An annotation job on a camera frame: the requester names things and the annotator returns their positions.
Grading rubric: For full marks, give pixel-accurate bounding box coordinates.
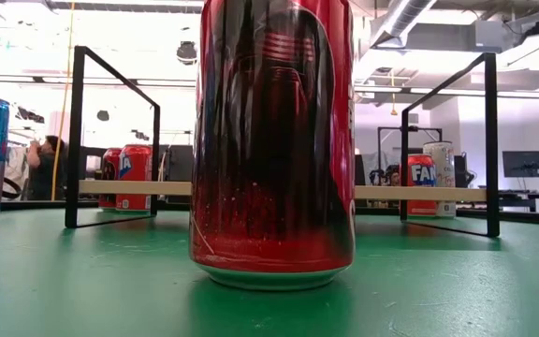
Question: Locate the Coca-Cola can with dark figure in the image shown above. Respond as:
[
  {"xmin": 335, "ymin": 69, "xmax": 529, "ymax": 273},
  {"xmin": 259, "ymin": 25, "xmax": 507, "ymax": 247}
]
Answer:
[{"xmin": 188, "ymin": 0, "xmax": 357, "ymax": 292}]

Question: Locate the red blue Fanta can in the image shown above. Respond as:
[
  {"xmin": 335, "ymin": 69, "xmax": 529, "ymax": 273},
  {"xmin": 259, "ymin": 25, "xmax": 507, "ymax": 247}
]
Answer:
[
  {"xmin": 115, "ymin": 143, "xmax": 153, "ymax": 212},
  {"xmin": 405, "ymin": 153, "xmax": 439, "ymax": 217}
]

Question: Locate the red Coca-Cola can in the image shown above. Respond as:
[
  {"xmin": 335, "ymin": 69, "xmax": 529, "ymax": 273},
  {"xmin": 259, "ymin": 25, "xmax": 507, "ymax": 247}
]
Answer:
[{"xmin": 97, "ymin": 147, "xmax": 124, "ymax": 211}]

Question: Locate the white Celsius can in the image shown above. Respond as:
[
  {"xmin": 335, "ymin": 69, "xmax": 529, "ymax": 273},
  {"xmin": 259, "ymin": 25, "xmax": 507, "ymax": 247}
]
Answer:
[{"xmin": 421, "ymin": 140, "xmax": 458, "ymax": 219}]

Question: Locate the black computer monitor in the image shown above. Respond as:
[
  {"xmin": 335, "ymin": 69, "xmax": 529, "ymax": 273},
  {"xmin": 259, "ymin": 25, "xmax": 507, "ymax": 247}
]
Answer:
[
  {"xmin": 455, "ymin": 154, "xmax": 468, "ymax": 188},
  {"xmin": 502, "ymin": 150, "xmax": 539, "ymax": 179}
]

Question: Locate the green table mat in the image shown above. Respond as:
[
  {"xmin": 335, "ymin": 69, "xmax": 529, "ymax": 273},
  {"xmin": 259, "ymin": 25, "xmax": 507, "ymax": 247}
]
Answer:
[{"xmin": 0, "ymin": 205, "xmax": 539, "ymax": 337}]

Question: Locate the person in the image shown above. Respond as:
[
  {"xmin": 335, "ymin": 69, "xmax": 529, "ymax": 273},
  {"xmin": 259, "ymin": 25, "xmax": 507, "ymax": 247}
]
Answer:
[{"xmin": 25, "ymin": 135, "xmax": 68, "ymax": 202}]

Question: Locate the black desk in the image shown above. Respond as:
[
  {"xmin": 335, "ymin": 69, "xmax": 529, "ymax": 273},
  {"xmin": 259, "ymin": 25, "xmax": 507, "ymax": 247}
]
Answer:
[{"xmin": 477, "ymin": 188, "xmax": 539, "ymax": 212}]

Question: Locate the wooden shelf with black frame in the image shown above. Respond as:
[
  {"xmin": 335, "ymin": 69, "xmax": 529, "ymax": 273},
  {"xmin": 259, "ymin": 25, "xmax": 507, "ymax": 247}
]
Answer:
[{"xmin": 65, "ymin": 45, "xmax": 502, "ymax": 239}]

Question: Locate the black dome ceiling camera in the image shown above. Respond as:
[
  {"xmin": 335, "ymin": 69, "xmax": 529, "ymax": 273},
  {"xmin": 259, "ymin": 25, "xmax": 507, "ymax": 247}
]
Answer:
[{"xmin": 176, "ymin": 40, "xmax": 199, "ymax": 66}]

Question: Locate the black metal rack frame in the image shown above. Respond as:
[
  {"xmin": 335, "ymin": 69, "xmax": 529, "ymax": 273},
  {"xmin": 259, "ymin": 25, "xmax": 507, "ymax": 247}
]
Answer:
[{"xmin": 375, "ymin": 125, "xmax": 444, "ymax": 188}]

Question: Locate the yellow cable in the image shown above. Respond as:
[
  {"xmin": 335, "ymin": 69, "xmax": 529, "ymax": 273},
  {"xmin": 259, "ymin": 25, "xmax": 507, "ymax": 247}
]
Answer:
[{"xmin": 50, "ymin": 0, "xmax": 77, "ymax": 202}]

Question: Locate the black cable loop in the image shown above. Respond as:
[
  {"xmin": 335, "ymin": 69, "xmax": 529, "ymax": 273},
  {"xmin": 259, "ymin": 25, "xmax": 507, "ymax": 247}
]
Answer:
[{"xmin": 1, "ymin": 177, "xmax": 18, "ymax": 200}]

